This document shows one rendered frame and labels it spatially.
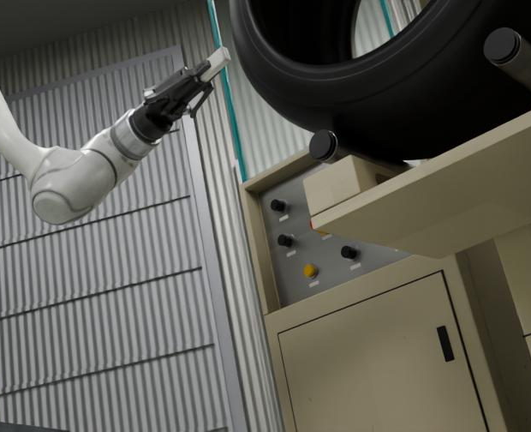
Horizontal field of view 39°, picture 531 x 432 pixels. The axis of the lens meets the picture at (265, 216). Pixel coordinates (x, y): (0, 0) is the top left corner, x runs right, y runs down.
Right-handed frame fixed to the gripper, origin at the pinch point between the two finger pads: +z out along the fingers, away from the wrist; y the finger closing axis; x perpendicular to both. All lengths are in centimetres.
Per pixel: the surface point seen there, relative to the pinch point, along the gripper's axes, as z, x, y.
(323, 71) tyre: 25.9, 26.0, -11.5
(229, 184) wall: -175, -130, 221
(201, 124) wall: -178, -175, 216
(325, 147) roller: 21.0, 35.3, -9.7
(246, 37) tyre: 15.6, 11.0, -11.2
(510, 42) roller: 49, 38, -10
